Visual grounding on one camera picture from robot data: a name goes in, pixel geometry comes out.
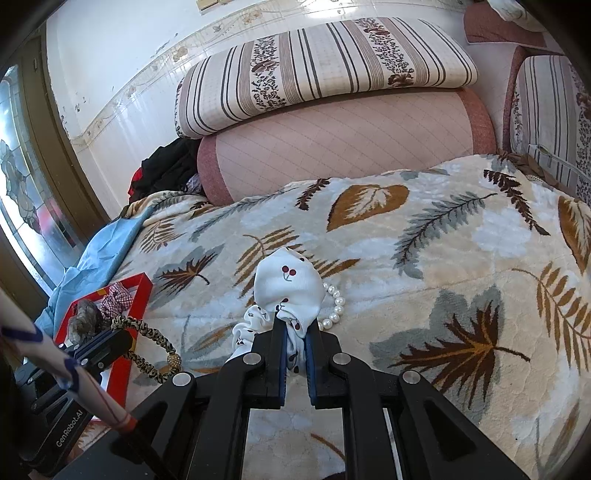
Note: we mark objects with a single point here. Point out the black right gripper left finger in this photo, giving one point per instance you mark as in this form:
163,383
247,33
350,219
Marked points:
257,379

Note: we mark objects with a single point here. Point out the black and red clothes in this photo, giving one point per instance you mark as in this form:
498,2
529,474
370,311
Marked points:
168,168

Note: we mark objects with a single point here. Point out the light blue cloth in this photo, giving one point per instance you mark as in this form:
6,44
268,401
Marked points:
97,265

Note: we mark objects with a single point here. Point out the brown wooden door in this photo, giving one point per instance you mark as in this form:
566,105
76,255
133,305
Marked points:
48,209

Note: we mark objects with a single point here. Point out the leaf pattern plush blanket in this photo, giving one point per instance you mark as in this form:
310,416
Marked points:
471,273

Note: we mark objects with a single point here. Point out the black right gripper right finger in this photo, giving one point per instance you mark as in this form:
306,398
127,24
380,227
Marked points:
335,378

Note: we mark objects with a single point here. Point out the pink quilted bolster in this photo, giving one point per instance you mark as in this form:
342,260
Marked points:
348,136

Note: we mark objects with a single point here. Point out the white cherry print scrunchie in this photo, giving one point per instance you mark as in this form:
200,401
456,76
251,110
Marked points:
287,288

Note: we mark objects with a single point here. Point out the red plaid scrunchie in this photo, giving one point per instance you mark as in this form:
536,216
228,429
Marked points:
117,301

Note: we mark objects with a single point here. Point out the striped floral cushion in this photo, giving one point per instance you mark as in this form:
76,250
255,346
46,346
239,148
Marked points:
317,62

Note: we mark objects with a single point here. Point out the red rimmed white box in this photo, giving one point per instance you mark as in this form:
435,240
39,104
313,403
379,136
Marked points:
105,351

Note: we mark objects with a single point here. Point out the pink cushion upper right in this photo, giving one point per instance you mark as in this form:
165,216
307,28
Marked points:
503,22

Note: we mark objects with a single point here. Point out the grey organza scrunchie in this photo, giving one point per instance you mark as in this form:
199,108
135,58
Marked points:
85,323

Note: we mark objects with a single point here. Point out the striped cushion at right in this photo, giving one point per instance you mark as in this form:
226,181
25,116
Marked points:
547,120

